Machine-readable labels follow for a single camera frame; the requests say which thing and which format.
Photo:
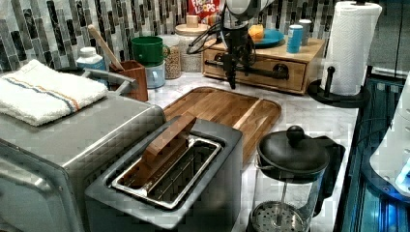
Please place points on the wooden drawer box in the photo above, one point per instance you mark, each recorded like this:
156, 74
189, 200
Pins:
277, 70

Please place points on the blue plate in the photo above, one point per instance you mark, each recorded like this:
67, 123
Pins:
272, 38

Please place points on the silver toaster oven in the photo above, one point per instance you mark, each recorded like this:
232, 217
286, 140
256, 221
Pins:
45, 170

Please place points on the wooden spoon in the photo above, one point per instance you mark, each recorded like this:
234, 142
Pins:
103, 44

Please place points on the grey can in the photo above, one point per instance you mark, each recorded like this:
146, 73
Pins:
306, 23

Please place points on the red cereal box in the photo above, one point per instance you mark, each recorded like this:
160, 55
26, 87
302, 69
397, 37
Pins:
203, 8

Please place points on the grey slot toaster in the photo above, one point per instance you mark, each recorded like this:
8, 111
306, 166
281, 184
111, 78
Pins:
212, 206

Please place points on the glass jar of grains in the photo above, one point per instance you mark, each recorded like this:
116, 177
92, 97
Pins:
173, 59

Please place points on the blue can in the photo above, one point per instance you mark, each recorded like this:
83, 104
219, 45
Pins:
295, 34

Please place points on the wooden block in toaster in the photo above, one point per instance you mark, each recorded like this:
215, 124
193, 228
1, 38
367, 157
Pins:
163, 150

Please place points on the white blue bottle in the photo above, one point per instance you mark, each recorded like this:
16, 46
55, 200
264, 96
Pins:
90, 59

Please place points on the orange yellow toy fruit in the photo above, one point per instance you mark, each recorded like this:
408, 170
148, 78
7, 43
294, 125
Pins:
256, 32

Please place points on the white striped folded towel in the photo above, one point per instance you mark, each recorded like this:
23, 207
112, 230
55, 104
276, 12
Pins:
37, 94

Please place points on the glass jar with wooden lid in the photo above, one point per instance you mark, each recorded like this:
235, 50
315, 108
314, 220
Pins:
187, 33

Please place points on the black glass french press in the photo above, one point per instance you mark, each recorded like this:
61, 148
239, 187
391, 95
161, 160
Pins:
295, 173

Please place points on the green mug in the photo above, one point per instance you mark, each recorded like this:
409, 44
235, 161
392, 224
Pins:
149, 51

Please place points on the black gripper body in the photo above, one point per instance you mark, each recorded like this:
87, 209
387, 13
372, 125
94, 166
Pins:
239, 45

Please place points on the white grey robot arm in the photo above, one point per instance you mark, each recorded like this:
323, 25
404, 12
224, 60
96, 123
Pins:
237, 14

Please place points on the brown wooden utensil holder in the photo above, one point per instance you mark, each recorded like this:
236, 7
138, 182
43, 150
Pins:
136, 71

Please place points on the black paper towel holder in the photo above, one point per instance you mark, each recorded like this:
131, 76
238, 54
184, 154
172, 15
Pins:
324, 94

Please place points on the white paper towel roll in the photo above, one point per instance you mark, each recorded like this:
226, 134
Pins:
349, 44

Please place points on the light blue mug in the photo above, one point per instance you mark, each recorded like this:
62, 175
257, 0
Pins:
155, 76

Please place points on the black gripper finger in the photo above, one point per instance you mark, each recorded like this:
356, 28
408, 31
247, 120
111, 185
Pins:
229, 68
246, 64

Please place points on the wooden cutting board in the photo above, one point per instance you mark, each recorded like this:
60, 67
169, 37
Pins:
253, 116

